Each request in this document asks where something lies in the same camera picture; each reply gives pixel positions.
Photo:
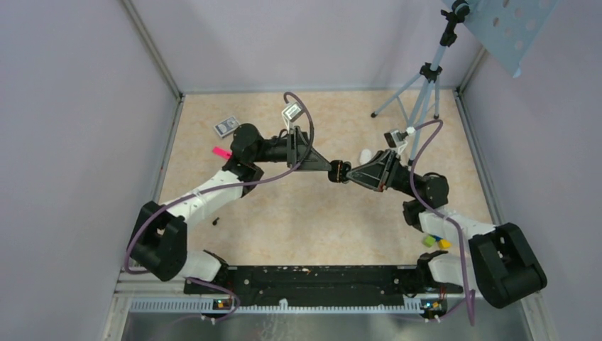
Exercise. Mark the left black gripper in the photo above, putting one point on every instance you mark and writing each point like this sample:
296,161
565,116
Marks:
299,150

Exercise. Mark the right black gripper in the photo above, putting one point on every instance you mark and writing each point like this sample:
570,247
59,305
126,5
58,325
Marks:
378,173

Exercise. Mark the white earbud charging case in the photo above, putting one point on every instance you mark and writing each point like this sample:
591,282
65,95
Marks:
365,156

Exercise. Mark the small black case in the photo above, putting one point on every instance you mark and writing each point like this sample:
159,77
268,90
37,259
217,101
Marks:
338,171

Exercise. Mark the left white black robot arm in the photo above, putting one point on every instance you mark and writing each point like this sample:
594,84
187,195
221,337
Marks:
159,239

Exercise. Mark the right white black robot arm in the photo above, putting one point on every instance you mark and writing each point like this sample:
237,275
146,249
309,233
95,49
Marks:
499,261

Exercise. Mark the pink rectangular block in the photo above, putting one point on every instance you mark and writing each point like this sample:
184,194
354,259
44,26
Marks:
223,153

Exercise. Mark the green cube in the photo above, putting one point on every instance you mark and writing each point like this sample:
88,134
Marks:
429,241

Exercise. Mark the grey playing card box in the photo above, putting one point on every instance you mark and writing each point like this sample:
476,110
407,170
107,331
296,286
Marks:
226,126

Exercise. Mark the yellow cube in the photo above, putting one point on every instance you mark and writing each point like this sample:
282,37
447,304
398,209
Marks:
444,244

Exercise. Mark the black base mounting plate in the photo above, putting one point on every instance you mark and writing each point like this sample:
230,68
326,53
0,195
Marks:
331,286

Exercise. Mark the perforated grey metal plate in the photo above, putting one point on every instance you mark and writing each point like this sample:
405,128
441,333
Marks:
506,29

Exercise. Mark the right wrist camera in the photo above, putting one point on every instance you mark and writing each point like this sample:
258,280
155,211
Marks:
397,139

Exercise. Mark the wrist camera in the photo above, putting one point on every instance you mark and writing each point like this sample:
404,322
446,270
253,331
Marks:
397,139
291,113

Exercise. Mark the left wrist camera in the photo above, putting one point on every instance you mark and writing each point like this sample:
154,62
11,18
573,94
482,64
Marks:
291,113

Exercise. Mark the grey camera tripod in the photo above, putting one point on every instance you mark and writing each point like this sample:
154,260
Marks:
429,95

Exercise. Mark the white cable duct rail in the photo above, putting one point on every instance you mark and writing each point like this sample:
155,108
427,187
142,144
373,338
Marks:
210,306

